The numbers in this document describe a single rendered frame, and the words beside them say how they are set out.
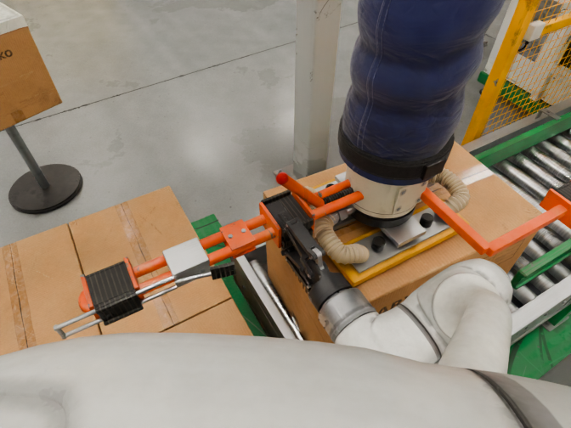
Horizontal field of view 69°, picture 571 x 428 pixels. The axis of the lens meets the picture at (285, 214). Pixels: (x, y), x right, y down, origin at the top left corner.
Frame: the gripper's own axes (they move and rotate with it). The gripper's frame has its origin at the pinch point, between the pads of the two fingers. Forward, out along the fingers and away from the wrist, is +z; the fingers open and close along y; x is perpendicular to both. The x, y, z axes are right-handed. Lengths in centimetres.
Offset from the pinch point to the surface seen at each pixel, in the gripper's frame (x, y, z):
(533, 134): 135, 45, 22
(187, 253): -19.3, -2.5, 0.7
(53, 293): -57, 54, 50
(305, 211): 5.1, -2.3, -1.4
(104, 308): -35.2, -3.4, -3.8
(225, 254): -13.1, -1.5, -2.4
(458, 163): 60, 14, 4
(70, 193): -50, 108, 156
